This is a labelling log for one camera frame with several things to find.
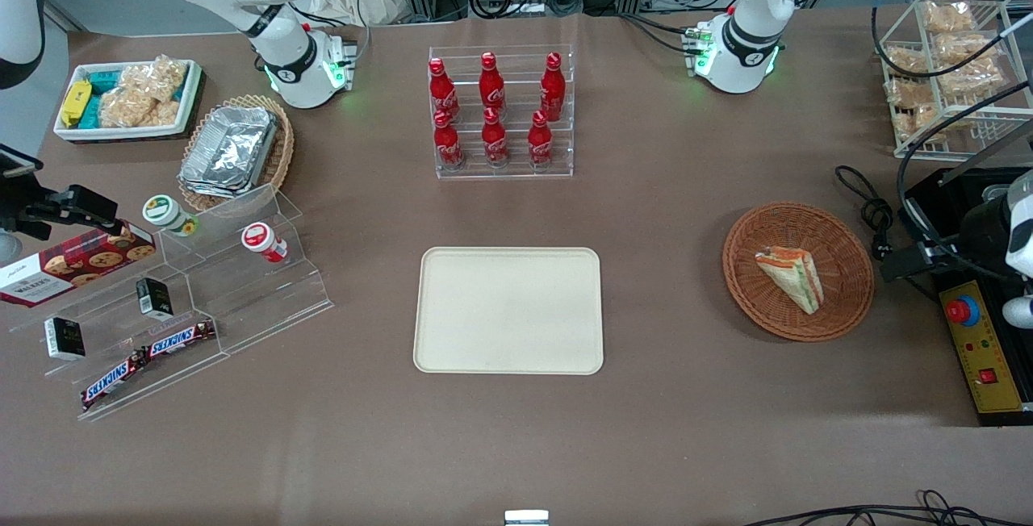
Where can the small white device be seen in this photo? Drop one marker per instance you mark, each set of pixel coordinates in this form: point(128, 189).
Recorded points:
point(526, 518)

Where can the clear acrylic bottle rack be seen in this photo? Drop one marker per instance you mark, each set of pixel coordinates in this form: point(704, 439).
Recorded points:
point(504, 169)

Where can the oval light wicker basket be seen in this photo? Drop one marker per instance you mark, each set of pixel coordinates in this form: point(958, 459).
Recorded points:
point(281, 159)

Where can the red-lidded white cup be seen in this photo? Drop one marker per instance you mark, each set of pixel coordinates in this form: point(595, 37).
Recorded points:
point(263, 241)

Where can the red tartan cookie box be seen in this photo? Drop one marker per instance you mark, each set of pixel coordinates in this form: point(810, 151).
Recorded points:
point(73, 264)

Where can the round brown wicker basket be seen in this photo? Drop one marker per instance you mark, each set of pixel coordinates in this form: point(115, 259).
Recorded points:
point(839, 300)

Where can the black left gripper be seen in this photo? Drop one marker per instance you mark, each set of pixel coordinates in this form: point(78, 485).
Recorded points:
point(979, 231)

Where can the brown snickers bar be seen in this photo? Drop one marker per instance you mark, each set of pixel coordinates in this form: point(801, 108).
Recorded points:
point(113, 381)
point(181, 338)

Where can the stacked aluminium foil containers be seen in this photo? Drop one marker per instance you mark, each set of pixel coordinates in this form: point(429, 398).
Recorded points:
point(230, 151)

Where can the beige rectangular tray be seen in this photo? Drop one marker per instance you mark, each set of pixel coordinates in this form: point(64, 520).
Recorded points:
point(508, 312)

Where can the small black box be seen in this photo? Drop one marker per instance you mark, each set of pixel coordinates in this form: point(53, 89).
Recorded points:
point(153, 297)
point(64, 337)

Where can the yellow snack bar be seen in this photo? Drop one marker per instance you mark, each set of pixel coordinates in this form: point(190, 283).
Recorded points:
point(75, 102)

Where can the teal snack pack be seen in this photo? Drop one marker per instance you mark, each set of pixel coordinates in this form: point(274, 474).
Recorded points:
point(90, 113)
point(105, 81)

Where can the green-lidded white cup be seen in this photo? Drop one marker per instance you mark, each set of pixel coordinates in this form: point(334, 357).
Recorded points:
point(168, 214)

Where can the triangular sandwich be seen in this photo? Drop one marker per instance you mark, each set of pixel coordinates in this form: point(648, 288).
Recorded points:
point(795, 276)

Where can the red cola bottle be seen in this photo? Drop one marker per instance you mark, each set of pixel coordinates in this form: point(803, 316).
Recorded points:
point(553, 89)
point(494, 141)
point(447, 145)
point(491, 84)
point(539, 144)
point(441, 90)

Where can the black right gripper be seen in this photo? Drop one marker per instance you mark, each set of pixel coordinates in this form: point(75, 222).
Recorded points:
point(34, 211)

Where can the clear bag of fried snacks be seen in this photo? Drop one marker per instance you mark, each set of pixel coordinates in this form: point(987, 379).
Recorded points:
point(905, 64)
point(948, 18)
point(968, 66)
point(913, 106)

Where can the black control box yellow panel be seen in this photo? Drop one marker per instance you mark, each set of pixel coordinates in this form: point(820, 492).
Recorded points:
point(989, 365)

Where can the clear acrylic stepped display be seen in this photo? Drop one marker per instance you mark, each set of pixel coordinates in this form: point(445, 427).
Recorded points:
point(242, 292)

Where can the red emergency stop button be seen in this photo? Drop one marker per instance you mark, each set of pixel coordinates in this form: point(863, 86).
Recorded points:
point(962, 311)

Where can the white rectangular snack bin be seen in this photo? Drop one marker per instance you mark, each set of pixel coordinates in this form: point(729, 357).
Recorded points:
point(181, 110)

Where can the clear bag of rice crackers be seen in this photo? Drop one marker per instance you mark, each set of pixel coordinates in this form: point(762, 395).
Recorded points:
point(141, 94)

